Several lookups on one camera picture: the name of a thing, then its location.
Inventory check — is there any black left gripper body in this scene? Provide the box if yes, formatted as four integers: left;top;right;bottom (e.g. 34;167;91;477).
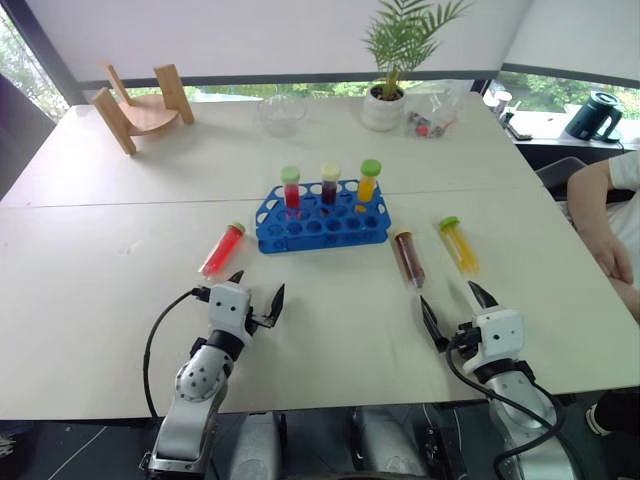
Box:
245;301;276;337

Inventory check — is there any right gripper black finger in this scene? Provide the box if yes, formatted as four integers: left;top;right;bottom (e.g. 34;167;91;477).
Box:
419;295;450;352
466;280;500;313

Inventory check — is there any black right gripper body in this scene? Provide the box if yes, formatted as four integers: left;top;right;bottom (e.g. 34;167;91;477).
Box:
438;321;485;359

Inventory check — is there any red liquid tube green cap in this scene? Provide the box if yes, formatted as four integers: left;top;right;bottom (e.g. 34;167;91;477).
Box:
280;166;303;211
198;221;248;279

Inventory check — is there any yellow liquid tube green cap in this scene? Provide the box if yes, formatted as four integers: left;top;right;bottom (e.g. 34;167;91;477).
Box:
438;215;482;276

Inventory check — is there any dark brown tube cream cap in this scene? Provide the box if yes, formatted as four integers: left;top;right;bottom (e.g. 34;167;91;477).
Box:
390;228;432;292

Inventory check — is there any blue plastic test tube rack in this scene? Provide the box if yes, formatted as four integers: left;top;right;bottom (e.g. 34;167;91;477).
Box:
255;183;391;255

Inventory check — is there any dark purple tube cream cap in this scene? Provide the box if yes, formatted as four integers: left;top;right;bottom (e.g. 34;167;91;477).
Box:
319;162;342;207

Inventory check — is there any orange liquid tube green cap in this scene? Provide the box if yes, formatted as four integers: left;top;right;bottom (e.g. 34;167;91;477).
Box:
355;159;383;205

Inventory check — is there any person's bare hand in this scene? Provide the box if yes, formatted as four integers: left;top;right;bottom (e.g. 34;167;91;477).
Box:
595;233;637;290

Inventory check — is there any black chair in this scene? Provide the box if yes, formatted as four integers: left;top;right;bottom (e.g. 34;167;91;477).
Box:
533;156;587;203

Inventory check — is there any black and white shoe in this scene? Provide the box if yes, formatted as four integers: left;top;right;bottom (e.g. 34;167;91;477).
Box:
583;391;640;437

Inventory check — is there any clear plastic bowl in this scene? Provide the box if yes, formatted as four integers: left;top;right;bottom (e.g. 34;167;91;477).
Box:
256;95;308;138

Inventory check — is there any clear plastic bag with items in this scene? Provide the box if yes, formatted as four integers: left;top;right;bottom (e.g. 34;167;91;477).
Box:
403;79;474;141

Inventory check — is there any wooden curved stand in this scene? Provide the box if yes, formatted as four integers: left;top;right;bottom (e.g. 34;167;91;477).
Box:
91;62;197;157

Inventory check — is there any person's white shirt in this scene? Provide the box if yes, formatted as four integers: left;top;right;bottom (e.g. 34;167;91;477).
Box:
606;148;640;251

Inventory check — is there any dark green kettle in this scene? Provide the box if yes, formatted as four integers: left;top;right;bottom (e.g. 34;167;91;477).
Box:
564;90;626;144

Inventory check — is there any white plant pot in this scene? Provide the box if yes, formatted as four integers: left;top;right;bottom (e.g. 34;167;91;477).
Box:
360;84;408;133

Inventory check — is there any green palm plant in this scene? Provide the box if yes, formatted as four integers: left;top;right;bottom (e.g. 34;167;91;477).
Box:
361;0;472;101

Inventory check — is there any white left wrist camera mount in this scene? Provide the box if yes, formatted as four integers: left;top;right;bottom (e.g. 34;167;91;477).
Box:
206;281;254;347

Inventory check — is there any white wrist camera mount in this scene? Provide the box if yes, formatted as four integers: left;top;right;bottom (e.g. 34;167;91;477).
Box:
206;281;254;347
461;308;524;375

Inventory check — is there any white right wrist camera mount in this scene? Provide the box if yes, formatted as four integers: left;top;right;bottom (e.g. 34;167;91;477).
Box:
461;308;524;375

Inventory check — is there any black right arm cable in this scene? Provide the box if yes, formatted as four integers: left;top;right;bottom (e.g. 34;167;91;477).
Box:
445;343;587;480

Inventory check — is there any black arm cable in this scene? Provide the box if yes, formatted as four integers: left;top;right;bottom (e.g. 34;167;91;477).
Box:
141;286;212;419
445;343;587;480

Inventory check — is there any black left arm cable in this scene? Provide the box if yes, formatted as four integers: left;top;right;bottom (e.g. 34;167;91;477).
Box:
141;286;212;419

